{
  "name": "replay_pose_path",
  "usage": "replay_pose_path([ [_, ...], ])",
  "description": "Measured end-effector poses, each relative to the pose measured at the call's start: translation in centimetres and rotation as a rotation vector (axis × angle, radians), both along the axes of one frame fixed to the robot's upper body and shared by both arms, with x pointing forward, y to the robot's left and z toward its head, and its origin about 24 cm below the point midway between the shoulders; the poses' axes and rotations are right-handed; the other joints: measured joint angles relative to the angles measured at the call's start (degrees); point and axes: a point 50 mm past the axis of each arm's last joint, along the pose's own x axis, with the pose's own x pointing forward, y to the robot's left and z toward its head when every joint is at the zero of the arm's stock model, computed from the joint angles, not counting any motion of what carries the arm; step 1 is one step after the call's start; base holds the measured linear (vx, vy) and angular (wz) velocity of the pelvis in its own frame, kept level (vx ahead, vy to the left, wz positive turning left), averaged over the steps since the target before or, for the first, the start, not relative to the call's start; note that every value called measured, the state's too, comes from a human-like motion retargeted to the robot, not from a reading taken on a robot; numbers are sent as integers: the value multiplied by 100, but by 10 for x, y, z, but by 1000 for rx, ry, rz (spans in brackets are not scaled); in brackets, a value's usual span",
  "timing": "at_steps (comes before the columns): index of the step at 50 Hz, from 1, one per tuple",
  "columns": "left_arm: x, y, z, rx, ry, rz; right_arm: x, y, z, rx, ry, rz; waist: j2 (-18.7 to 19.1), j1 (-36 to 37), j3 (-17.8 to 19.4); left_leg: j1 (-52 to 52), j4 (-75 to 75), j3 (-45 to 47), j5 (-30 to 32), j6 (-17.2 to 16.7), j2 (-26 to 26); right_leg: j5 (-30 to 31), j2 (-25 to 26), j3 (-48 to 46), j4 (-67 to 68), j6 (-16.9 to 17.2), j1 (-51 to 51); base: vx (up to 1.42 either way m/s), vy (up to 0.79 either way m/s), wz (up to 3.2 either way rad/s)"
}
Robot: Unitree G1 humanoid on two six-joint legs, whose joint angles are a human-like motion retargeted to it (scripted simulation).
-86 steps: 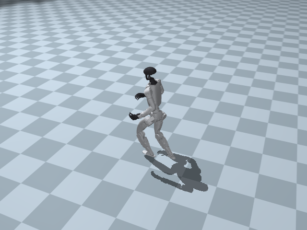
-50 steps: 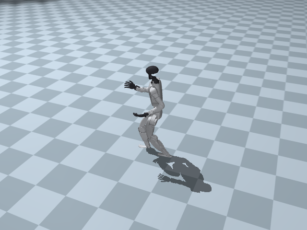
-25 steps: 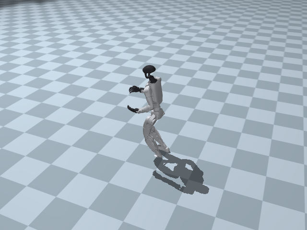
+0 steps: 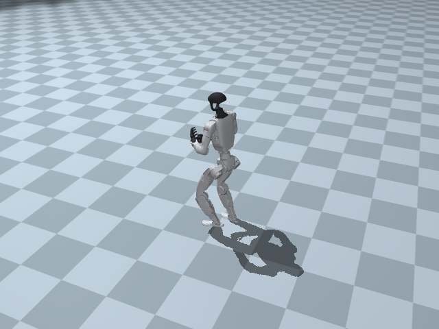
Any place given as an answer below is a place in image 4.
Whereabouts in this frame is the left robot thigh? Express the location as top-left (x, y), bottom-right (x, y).
top-left (196, 164), bottom-right (224, 200)

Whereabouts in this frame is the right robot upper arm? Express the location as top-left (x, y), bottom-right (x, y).
top-left (227, 110), bottom-right (237, 134)

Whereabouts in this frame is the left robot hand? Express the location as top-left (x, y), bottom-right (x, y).
top-left (190, 127), bottom-right (197, 143)

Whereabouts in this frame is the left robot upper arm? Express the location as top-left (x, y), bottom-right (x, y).
top-left (199, 121), bottom-right (216, 155)

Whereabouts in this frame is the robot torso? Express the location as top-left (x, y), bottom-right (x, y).
top-left (209, 111), bottom-right (235, 173)

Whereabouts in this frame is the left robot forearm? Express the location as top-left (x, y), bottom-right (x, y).
top-left (191, 139), bottom-right (202, 154)

